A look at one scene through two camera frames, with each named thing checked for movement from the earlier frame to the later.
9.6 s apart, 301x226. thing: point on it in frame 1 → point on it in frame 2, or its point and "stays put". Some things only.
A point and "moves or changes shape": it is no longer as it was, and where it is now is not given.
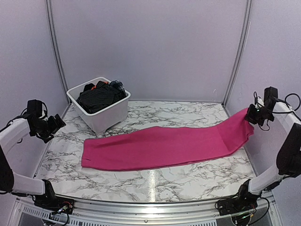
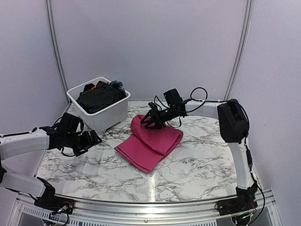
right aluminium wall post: [244, 40] stays put
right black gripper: [249, 117] → [160, 122]
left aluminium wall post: [51, 24] stays put
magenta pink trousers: [160, 146] moves or changes shape
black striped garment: [103, 97] stays put
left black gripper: [55, 126] → [93, 136]
